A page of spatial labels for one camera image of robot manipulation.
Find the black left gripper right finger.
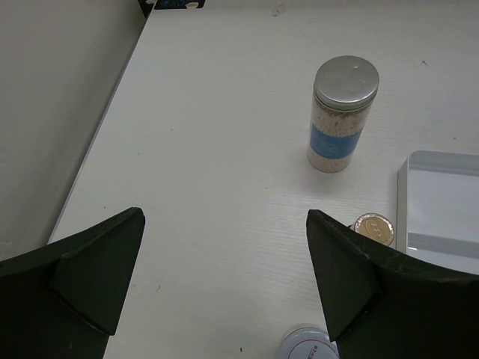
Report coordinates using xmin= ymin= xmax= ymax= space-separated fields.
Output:
xmin=306 ymin=209 xmax=478 ymax=358

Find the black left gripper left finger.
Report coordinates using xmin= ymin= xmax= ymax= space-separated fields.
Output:
xmin=1 ymin=207 xmax=145 ymax=358

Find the short spice jar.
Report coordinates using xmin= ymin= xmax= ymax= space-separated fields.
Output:
xmin=276 ymin=327 xmax=340 ymax=359

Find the left small yellow-label bottle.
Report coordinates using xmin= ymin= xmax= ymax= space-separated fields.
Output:
xmin=350 ymin=212 xmax=395 ymax=247

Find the white divided tray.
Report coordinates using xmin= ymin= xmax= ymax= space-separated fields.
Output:
xmin=395 ymin=150 xmax=478 ymax=260

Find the left tall blue-label jar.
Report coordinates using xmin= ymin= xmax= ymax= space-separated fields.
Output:
xmin=308 ymin=55 xmax=379 ymax=174

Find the left dark corner label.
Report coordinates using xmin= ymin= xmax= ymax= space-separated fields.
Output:
xmin=153 ymin=0 xmax=205 ymax=10

